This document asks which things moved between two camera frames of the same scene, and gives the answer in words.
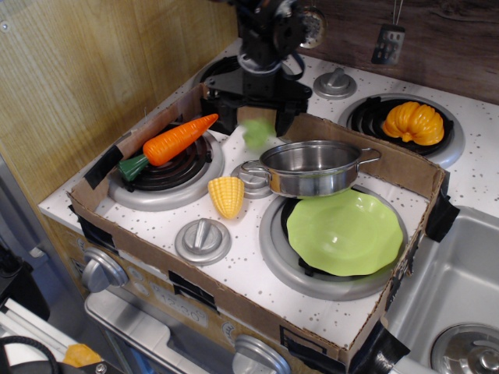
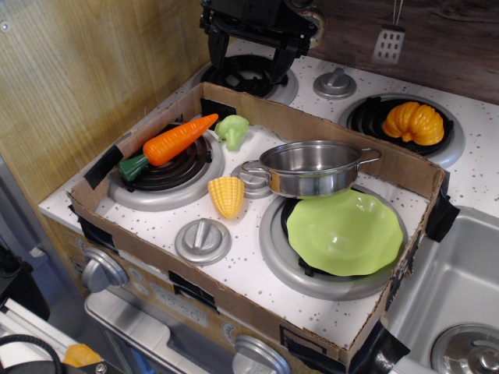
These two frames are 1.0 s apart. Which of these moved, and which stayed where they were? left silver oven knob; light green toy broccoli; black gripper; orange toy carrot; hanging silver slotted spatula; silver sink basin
Moved: light green toy broccoli; black gripper
Stayed: hanging silver slotted spatula; silver sink basin; left silver oven knob; orange toy carrot
